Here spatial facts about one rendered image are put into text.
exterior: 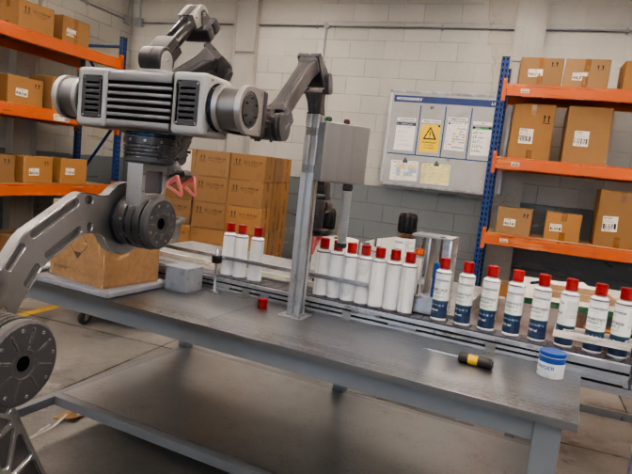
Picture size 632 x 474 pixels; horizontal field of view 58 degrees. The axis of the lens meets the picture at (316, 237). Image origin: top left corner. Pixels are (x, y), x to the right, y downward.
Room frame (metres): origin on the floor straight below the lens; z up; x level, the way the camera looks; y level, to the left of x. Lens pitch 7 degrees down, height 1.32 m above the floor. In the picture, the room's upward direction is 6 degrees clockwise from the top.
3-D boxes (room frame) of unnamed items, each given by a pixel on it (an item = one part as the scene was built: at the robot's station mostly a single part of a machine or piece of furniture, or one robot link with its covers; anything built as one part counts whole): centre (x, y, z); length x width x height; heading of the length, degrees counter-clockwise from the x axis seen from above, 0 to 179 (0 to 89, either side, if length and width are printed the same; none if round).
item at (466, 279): (1.76, -0.49, 0.98); 0.05 x 0.05 x 0.20
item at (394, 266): (1.87, -0.27, 0.98); 0.05 x 0.05 x 0.20
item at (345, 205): (1.84, -0.09, 1.18); 0.04 x 0.04 x 0.21
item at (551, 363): (1.51, -0.68, 0.87); 0.07 x 0.07 x 0.07
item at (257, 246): (2.10, 0.22, 0.98); 0.05 x 0.05 x 0.20
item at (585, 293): (2.93, -1.39, 0.82); 0.34 x 0.24 x 0.03; 76
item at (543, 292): (1.67, -0.69, 0.98); 0.05 x 0.05 x 0.20
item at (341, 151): (1.88, -0.04, 1.38); 0.17 x 0.10 x 0.19; 120
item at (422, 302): (1.91, -0.40, 1.01); 0.14 x 0.13 x 0.26; 65
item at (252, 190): (5.84, 0.97, 0.70); 1.20 x 0.82 x 1.39; 76
